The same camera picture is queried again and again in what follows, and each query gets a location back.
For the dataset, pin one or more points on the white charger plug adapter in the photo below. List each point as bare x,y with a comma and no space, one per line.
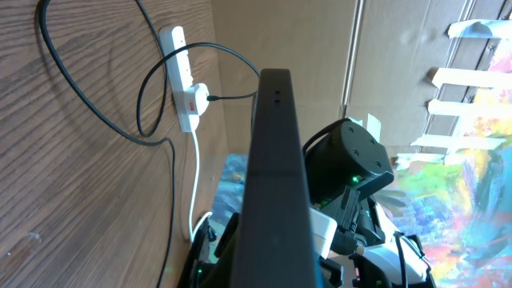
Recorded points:
195,99

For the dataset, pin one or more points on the Samsung Galaxy S24 smartphone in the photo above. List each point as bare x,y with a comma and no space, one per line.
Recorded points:
275,245

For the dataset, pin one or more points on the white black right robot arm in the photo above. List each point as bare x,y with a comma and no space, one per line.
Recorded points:
345,166

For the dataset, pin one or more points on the white power strip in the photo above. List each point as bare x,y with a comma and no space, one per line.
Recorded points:
179,77

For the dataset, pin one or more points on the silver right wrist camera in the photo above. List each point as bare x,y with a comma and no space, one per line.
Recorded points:
323,229

